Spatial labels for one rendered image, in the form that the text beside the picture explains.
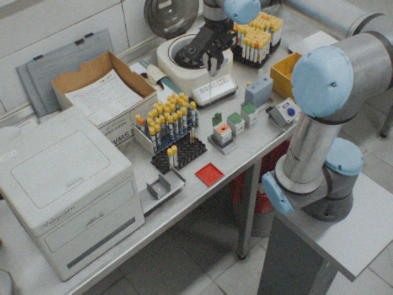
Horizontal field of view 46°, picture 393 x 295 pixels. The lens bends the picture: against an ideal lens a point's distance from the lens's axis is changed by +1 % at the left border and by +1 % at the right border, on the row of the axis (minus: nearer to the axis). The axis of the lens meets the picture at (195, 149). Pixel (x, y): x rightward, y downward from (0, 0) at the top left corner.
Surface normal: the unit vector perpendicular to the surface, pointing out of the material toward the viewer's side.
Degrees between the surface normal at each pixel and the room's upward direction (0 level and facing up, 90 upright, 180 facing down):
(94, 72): 88
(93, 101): 1
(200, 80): 90
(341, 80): 45
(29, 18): 90
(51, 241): 90
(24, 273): 0
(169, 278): 0
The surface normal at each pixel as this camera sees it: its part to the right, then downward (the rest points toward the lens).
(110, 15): 0.65, 0.58
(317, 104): -0.91, 0.26
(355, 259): -0.04, -0.62
